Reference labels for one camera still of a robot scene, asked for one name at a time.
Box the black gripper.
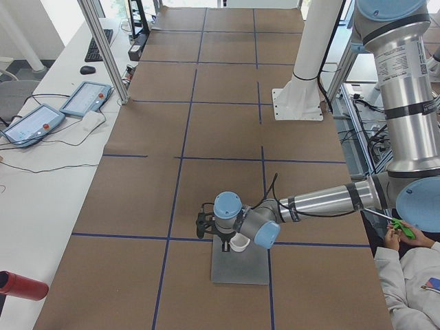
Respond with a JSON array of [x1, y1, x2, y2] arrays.
[[217, 230, 235, 252]]

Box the white ceramic cup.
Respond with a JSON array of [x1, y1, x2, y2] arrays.
[[229, 233, 250, 252]]

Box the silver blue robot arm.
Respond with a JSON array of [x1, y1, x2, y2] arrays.
[[196, 1, 439, 250]]

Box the white folded cloth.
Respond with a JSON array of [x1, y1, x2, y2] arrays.
[[80, 111, 106, 133]]

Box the person in white jacket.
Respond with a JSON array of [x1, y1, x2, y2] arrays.
[[362, 217, 439, 329]]

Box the far blue teach pendant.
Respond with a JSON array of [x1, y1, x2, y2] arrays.
[[60, 81, 112, 117]]

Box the blue teach pendant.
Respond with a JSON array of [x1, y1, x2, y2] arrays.
[[60, 81, 112, 117], [1, 104, 65, 148]]

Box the black box device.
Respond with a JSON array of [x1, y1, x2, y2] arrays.
[[128, 34, 149, 61]]

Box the red cylinder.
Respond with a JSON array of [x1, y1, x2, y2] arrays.
[[1, 271, 49, 301]]

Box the black computer mouse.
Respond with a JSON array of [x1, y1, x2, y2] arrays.
[[80, 65, 96, 75]]

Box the near blue teach pendant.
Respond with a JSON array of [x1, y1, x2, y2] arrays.
[[1, 104, 65, 148]]

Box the black keyboard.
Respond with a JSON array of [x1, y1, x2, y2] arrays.
[[84, 28, 114, 63]]

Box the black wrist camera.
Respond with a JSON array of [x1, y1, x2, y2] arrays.
[[195, 202, 216, 239]]

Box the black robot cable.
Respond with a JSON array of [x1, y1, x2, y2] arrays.
[[254, 173, 360, 218]]

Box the white pedestal column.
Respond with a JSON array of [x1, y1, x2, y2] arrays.
[[272, 0, 344, 122]]

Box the green handled tool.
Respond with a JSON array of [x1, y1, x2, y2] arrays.
[[390, 218, 416, 240]]

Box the aluminium frame post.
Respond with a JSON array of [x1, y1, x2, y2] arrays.
[[78, 0, 129, 105]]

